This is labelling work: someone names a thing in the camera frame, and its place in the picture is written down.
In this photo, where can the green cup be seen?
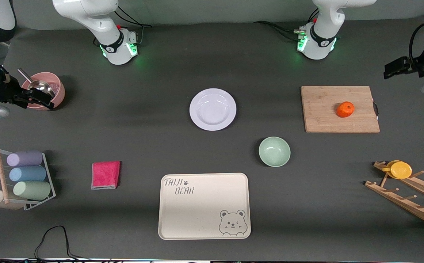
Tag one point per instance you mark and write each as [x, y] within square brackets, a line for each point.
[32, 190]

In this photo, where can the white round plate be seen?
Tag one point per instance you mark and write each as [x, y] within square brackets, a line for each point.
[213, 109]

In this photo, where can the yellow mug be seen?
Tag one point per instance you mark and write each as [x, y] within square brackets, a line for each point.
[400, 170]

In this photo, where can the pink bowl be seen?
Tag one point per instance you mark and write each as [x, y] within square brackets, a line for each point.
[56, 95]

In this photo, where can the wooden peg mug rack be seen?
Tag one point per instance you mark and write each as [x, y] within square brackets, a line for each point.
[409, 202]

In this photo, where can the purple cup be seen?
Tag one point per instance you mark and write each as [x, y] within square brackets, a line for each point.
[25, 158]

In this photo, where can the wooden cutting board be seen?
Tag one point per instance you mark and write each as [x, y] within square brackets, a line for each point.
[328, 109]

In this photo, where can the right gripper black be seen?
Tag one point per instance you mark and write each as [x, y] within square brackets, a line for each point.
[4, 92]

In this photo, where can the wooden rack dowel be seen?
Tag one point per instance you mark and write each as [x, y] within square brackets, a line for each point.
[1, 171]

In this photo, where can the pink folded cloth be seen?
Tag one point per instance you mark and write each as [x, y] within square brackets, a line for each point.
[105, 174]

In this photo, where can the cream bear print tray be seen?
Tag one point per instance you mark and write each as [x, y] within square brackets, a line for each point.
[201, 212]

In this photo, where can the orange fruit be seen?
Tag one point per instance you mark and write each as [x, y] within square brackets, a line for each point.
[345, 109]

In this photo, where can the blue cup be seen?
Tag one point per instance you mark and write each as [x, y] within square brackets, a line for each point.
[27, 174]

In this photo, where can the light green bowl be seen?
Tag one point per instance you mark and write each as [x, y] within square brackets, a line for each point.
[274, 151]

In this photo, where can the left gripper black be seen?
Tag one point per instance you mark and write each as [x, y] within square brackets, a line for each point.
[417, 66]

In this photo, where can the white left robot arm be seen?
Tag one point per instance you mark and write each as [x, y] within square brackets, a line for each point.
[323, 40]

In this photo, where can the metal scoop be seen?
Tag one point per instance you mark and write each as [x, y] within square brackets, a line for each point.
[42, 87]

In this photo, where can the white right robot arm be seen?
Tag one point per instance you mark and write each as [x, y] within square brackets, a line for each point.
[98, 22]

